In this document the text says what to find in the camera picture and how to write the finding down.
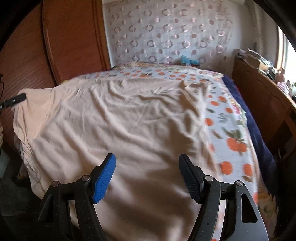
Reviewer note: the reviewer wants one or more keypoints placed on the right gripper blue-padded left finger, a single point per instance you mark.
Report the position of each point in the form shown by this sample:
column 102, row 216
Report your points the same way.
column 68, row 211

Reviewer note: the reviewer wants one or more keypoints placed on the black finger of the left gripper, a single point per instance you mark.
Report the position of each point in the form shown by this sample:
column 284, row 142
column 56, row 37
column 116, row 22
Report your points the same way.
column 12, row 101

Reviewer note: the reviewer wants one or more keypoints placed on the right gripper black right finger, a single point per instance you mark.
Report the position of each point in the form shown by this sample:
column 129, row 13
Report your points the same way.
column 242, row 220

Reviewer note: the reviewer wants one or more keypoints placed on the beige printed t-shirt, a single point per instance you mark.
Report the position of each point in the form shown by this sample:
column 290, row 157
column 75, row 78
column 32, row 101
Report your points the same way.
column 64, row 132

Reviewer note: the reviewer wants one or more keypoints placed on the navy blue blanket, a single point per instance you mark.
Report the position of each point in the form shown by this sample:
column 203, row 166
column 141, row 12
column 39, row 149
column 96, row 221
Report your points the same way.
column 266, row 161

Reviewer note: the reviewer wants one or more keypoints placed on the wooden louvered wardrobe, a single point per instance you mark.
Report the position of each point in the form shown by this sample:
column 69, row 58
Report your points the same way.
column 56, row 41

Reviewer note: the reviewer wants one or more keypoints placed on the orange-print white bedsheet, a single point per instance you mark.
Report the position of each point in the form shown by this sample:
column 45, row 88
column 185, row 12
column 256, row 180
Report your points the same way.
column 226, row 129

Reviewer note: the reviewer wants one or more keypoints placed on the wooden side cabinet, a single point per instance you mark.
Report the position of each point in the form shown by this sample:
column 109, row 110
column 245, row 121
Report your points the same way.
column 272, row 110

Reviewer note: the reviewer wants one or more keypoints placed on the pink figurine bottle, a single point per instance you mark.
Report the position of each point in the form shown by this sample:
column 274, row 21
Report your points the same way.
column 280, row 77

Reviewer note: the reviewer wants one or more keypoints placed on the stack of books and boxes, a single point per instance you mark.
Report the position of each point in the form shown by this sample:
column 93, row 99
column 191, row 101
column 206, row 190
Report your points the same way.
column 253, row 59

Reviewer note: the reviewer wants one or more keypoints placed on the circle-pattern sheer curtain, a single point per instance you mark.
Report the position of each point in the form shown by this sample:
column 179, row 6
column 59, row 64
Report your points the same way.
column 166, row 31

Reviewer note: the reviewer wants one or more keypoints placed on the blue tissue box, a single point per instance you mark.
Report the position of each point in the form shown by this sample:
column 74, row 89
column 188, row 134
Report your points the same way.
column 186, row 61

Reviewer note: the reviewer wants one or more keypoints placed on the window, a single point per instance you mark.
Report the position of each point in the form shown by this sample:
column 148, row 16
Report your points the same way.
column 286, row 56

